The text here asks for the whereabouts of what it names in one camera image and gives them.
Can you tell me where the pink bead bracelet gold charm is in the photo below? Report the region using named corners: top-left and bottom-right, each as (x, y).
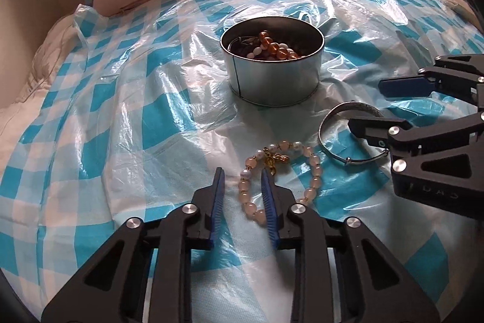
top-left (237, 140), bottom-right (323, 227)

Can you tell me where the white bead bracelet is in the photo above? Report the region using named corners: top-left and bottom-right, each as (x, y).
top-left (244, 45), bottom-right (277, 62)

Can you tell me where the brown amber bead bracelet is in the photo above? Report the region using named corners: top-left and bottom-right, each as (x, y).
top-left (257, 28), bottom-right (304, 62)

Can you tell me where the blue checkered plastic sheet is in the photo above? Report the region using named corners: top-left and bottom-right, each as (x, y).
top-left (1, 0), bottom-right (483, 322)

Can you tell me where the silver bangle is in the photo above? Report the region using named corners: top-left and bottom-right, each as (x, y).
top-left (317, 101), bottom-right (390, 166)

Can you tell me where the white quilt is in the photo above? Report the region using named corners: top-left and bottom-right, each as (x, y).
top-left (1, 15), bottom-right (78, 166)

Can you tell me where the round metal tin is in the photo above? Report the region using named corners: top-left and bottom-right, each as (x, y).
top-left (220, 16), bottom-right (325, 107)

